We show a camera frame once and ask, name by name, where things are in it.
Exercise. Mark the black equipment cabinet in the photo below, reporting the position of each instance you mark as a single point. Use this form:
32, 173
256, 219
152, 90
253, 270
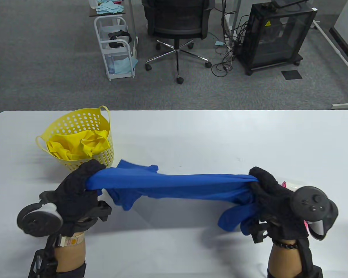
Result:
278, 40

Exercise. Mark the light blue cloth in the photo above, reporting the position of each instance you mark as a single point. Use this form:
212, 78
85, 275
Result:
123, 66

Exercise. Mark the blue t-shirt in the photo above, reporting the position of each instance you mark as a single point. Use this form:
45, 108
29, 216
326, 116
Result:
177, 185

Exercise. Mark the person's left hand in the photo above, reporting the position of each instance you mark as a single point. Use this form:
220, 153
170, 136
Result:
72, 197

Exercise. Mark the person's right forearm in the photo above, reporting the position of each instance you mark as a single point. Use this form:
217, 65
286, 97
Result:
284, 260

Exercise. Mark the yellow perforated plastic basket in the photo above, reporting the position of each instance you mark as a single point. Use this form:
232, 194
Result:
75, 121

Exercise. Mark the white desk leg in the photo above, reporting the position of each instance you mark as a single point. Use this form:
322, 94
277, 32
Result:
235, 17

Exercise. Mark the black office chair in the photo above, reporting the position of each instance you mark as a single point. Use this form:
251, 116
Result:
177, 17

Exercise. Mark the black headset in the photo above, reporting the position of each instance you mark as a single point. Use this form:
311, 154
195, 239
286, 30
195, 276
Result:
119, 37

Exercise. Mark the grey hand controller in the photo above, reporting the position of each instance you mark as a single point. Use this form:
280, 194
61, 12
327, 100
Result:
311, 202
40, 223

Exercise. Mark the pink lint roller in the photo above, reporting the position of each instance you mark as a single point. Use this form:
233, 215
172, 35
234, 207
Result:
283, 184

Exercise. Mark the yellow t-shirt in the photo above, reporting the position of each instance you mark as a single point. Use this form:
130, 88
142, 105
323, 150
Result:
75, 144

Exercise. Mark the light blue paper scrap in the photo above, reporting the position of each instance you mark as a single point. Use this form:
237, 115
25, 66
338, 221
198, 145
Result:
219, 43

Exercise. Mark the person's right hand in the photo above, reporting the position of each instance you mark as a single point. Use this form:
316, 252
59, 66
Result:
275, 199

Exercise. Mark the grey left hand controller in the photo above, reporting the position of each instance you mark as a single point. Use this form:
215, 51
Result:
40, 223

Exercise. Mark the black floor plate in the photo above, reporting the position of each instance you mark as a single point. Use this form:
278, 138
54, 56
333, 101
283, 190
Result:
291, 74

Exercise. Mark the person's left forearm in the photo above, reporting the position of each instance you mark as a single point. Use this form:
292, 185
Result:
69, 254

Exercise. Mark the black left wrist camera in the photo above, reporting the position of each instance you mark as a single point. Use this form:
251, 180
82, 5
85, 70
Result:
43, 266

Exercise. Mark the pile of light blue cloths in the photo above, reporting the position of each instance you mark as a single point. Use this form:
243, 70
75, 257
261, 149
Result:
110, 8

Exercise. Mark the grey right hand controller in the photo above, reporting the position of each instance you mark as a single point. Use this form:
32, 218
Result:
311, 202

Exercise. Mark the white rolling cart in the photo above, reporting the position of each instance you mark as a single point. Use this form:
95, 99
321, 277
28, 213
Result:
97, 31

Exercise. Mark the white desk base frame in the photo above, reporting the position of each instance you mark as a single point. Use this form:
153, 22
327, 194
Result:
336, 49

